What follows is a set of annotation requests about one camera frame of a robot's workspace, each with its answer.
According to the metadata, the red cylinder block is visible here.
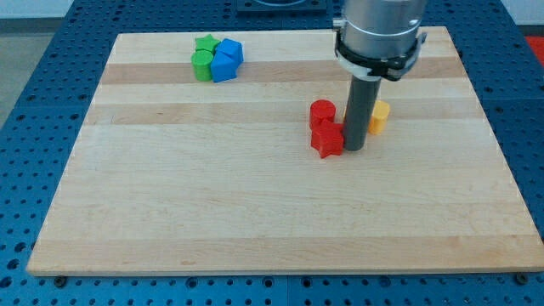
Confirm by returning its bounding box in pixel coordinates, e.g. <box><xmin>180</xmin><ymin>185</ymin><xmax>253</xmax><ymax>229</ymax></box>
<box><xmin>309</xmin><ymin>99</ymin><xmax>336</xmax><ymax>130</ymax></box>

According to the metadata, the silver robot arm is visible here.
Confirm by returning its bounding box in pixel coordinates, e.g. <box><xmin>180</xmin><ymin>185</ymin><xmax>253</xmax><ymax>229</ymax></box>
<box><xmin>333</xmin><ymin>0</ymin><xmax>427</xmax><ymax>82</ymax></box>

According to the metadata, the red star block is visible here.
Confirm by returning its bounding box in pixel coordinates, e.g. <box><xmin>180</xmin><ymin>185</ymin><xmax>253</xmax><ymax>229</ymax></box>
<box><xmin>310</xmin><ymin>120</ymin><xmax>344</xmax><ymax>158</ymax></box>

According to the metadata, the green star block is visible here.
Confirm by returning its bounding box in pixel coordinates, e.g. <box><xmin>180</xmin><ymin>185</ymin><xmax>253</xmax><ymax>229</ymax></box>
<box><xmin>195</xmin><ymin>34</ymin><xmax>221</xmax><ymax>54</ymax></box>

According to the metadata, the blue cube block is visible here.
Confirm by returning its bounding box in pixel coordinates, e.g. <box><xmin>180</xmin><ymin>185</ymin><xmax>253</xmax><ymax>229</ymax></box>
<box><xmin>216</xmin><ymin>38</ymin><xmax>244</xmax><ymax>65</ymax></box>

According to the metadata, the blue pentagon block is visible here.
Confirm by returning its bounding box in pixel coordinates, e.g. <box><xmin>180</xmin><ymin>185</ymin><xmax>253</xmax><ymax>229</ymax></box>
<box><xmin>211</xmin><ymin>52</ymin><xmax>238</xmax><ymax>82</ymax></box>

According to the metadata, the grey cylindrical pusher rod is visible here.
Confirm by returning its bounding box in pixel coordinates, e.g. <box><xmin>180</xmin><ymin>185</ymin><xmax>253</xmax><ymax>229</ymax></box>
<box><xmin>343</xmin><ymin>76</ymin><xmax>381</xmax><ymax>151</ymax></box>

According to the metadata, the yellow cylinder block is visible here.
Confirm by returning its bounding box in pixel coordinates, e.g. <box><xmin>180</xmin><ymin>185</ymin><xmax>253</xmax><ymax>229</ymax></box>
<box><xmin>368</xmin><ymin>100</ymin><xmax>391</xmax><ymax>135</ymax></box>

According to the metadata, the wooden board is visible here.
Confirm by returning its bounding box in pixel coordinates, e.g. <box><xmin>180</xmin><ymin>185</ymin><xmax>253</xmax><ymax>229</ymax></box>
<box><xmin>27</xmin><ymin>26</ymin><xmax>543</xmax><ymax>276</ymax></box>

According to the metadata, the green cylinder block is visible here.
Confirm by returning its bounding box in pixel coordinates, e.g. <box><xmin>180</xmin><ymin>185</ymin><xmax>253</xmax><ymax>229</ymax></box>
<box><xmin>190</xmin><ymin>50</ymin><xmax>213</xmax><ymax>82</ymax></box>

